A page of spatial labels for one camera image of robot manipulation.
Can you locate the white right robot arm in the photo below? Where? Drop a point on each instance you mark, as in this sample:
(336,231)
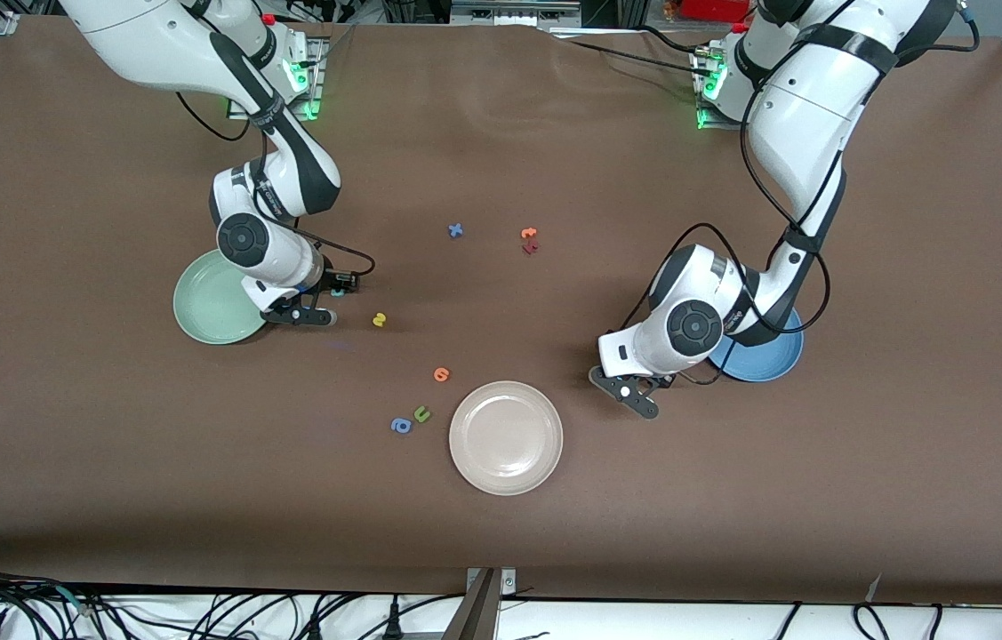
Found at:
(154,44)

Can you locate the green foam letter u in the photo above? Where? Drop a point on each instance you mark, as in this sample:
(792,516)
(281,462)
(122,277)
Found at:
(421,416)

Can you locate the beige plate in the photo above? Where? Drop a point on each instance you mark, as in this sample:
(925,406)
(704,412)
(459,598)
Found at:
(506,437)

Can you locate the blue foam letter a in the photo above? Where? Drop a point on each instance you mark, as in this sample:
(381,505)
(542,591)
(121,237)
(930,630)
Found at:
(396,427)

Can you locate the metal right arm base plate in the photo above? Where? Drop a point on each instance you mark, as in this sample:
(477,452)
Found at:
(316,84)

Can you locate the blue plate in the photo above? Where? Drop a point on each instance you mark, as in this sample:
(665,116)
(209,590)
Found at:
(776,360)

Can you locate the small white paper tag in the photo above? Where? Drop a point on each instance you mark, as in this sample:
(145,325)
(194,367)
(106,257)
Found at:
(874,587)

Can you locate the red box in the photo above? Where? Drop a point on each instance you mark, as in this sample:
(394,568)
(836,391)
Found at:
(714,9)

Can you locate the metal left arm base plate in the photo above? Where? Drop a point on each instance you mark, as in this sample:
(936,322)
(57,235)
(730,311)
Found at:
(707,124)

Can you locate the aluminium profile table bracket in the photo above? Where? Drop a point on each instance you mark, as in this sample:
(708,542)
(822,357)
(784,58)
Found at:
(478,609)

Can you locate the aluminium frame beam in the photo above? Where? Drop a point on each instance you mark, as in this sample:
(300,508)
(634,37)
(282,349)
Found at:
(514,11)

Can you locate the light green plate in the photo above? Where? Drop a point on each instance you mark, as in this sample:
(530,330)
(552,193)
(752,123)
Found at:
(212,307)

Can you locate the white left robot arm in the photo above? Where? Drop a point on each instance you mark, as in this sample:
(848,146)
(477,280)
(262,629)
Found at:
(803,116)

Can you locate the metal table corner bracket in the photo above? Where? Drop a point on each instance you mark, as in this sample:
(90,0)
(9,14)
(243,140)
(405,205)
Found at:
(1,22)

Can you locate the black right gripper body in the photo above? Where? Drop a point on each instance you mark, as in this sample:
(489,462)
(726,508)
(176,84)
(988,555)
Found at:
(331,281)

